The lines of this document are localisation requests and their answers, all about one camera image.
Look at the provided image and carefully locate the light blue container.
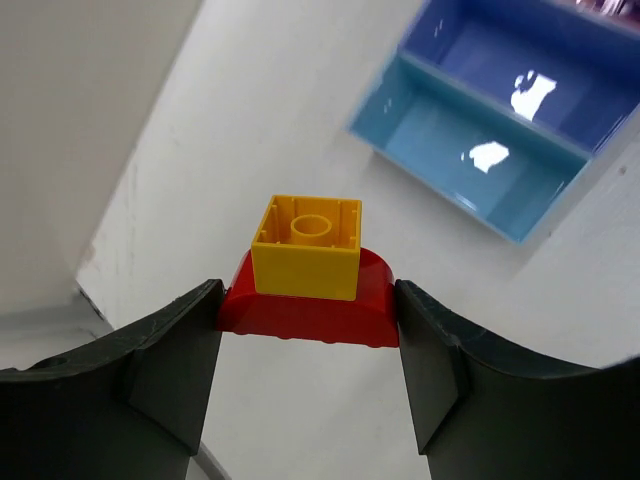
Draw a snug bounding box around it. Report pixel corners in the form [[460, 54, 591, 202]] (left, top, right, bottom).
[[349, 54, 588, 243]]

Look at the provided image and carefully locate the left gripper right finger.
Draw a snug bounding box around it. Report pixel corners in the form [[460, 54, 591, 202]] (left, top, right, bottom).
[[394, 280, 639, 479]]

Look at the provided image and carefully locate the red lego piece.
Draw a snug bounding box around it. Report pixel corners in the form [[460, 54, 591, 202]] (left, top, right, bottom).
[[215, 249, 399, 348]]

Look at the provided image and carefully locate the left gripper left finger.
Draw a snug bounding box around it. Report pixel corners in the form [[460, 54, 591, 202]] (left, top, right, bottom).
[[1, 280, 224, 479]]

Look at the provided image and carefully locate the yellow lego piece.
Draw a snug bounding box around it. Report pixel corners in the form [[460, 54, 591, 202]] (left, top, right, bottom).
[[251, 195, 362, 301]]

